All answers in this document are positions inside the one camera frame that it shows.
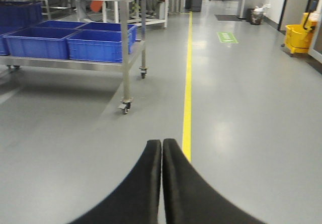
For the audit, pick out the trash can with bag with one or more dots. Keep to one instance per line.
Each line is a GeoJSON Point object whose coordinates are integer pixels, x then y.
{"type": "Point", "coordinates": [257, 14]}

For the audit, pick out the blue bin front right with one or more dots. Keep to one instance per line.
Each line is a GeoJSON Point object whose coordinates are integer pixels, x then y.
{"type": "Point", "coordinates": [96, 45]}

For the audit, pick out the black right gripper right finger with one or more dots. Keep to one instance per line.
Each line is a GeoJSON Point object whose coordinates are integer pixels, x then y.
{"type": "Point", "coordinates": [188, 198]}

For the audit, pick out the blue bin front left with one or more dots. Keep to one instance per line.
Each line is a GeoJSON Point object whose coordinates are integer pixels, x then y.
{"type": "Point", "coordinates": [37, 42]}

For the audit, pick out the steel wheeled cart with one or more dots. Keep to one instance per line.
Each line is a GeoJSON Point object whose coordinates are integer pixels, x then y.
{"type": "Point", "coordinates": [124, 67]}

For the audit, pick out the blue bin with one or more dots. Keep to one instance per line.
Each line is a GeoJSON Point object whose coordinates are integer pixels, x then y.
{"type": "Point", "coordinates": [96, 45]}
{"type": "Point", "coordinates": [37, 42]}

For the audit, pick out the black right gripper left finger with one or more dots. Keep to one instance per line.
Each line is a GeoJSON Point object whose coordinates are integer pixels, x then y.
{"type": "Point", "coordinates": [136, 198]}

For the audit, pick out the yellow mop bucket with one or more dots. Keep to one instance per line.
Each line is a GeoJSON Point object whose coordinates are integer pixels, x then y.
{"type": "Point", "coordinates": [298, 37]}

